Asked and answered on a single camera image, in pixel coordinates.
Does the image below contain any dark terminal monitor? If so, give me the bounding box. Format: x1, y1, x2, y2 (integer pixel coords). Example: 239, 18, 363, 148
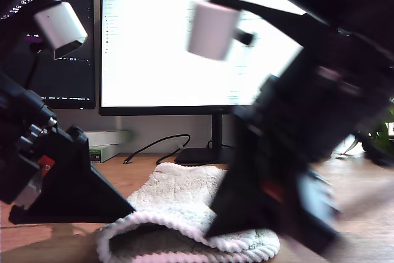
0, 0, 97, 110

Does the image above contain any grey tea towel white hem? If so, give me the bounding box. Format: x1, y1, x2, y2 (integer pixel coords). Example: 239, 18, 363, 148
97, 161, 281, 263

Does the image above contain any green and white box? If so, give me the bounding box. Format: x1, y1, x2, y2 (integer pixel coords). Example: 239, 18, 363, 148
88, 145, 123, 164

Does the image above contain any large monitor white screen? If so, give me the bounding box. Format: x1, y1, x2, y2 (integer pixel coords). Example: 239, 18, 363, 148
98, 0, 308, 165

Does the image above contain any thin black desk cable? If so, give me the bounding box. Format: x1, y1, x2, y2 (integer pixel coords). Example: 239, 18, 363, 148
206, 139, 235, 153

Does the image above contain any long white box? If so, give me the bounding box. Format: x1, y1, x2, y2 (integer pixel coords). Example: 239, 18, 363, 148
84, 129, 133, 147

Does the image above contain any black cable with plug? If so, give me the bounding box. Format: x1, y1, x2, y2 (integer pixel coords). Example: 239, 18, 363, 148
123, 134, 191, 166

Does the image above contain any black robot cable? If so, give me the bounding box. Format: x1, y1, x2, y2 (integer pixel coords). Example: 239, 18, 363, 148
24, 42, 42, 90

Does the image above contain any green houseplant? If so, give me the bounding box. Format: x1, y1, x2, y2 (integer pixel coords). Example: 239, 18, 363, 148
341, 96, 394, 165

